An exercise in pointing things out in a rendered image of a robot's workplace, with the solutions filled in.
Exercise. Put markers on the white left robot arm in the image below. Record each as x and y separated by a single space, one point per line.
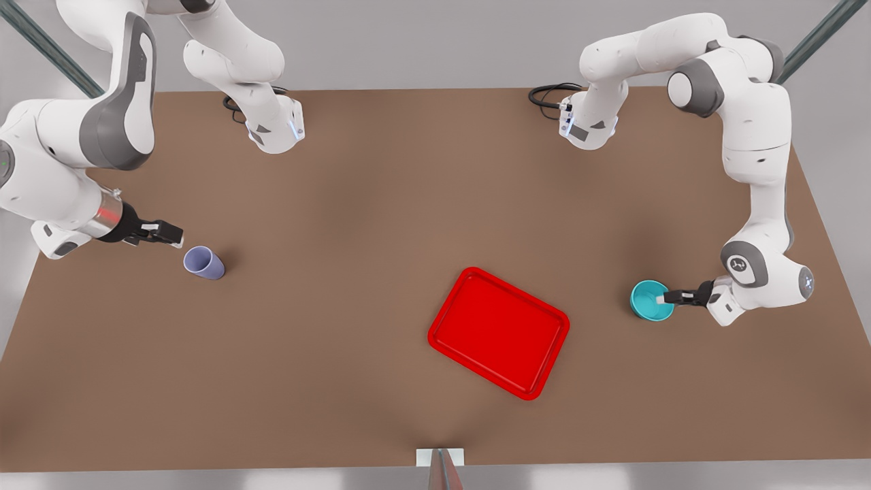
755 136

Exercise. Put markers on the red tray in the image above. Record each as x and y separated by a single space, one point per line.
499 332

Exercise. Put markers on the silver frame post with foot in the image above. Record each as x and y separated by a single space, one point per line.
442 468

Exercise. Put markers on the lavender cup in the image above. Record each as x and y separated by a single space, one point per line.
203 262

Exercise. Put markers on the teal bowl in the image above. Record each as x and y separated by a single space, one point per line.
650 301

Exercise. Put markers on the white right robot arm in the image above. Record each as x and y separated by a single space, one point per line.
54 136

